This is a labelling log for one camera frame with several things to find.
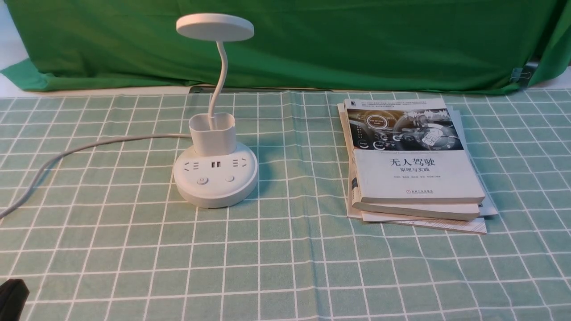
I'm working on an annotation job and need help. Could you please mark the white desk lamp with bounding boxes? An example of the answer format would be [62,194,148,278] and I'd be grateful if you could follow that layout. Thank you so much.
[173,13,259,209]

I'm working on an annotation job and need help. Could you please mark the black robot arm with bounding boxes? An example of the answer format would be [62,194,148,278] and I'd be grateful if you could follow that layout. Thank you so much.
[0,279,30,321]

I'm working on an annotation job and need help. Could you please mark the top white book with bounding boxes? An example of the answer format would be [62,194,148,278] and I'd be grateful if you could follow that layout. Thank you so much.
[343,98,486,205]

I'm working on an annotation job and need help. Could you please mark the white book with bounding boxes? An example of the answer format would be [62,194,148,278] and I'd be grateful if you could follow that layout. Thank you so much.
[338,103,481,221]
[343,98,486,205]

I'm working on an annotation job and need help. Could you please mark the bottom thin booklet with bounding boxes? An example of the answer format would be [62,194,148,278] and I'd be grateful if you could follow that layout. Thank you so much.
[346,178,488,235]

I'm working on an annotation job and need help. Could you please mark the green checked tablecloth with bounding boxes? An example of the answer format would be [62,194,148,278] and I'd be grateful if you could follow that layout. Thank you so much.
[0,89,571,321]

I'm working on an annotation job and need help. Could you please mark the metal binder clip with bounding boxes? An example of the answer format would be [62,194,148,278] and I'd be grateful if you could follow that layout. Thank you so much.
[509,61,539,88]

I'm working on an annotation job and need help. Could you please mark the green backdrop cloth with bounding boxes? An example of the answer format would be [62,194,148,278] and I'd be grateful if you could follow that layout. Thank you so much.
[1,0,570,94]

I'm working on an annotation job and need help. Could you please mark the white lamp power cord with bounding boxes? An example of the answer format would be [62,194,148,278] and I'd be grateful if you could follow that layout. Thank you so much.
[0,133,191,219]

